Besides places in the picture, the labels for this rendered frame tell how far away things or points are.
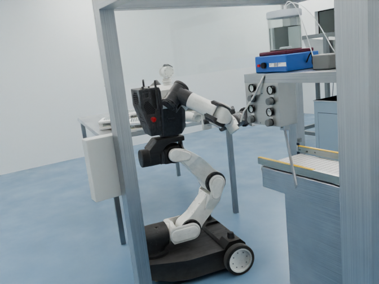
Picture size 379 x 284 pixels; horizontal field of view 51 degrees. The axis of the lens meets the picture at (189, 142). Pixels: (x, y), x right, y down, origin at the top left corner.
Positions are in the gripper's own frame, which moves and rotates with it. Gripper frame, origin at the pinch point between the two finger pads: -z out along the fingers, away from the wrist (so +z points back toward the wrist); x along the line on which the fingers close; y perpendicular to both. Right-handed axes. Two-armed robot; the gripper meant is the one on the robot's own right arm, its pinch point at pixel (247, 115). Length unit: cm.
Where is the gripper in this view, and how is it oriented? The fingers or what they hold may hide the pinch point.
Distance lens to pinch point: 265.1
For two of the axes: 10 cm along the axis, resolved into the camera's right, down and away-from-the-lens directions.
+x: 1.2, 9.7, 2.1
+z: -6.0, 2.4, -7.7
